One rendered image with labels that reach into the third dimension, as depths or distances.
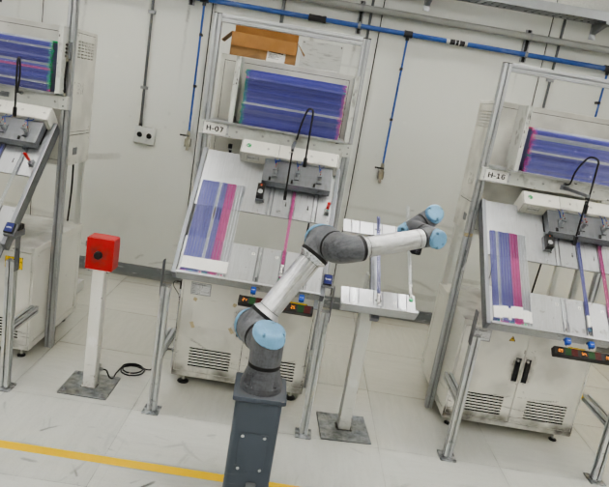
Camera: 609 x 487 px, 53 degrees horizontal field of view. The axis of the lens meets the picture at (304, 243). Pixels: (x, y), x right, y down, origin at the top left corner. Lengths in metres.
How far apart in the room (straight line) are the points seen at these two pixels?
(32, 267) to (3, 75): 0.96
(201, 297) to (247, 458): 1.12
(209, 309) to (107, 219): 1.96
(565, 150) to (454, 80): 1.57
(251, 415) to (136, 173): 2.96
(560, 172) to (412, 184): 1.61
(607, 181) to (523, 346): 0.94
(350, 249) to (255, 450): 0.78
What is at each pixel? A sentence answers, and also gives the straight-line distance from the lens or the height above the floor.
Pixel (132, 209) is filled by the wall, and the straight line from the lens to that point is 4.87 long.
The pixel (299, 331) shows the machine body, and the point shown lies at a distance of 3.17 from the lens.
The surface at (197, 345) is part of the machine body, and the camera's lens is 3.25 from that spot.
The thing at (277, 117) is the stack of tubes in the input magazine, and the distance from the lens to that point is 3.09.
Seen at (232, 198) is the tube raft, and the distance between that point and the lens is 2.98.
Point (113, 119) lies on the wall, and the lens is 4.83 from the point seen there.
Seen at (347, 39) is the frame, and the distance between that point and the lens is 3.17.
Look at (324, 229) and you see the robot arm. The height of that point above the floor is 1.11.
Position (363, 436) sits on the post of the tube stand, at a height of 0.01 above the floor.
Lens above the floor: 1.56
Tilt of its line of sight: 13 degrees down
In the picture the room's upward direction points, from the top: 10 degrees clockwise
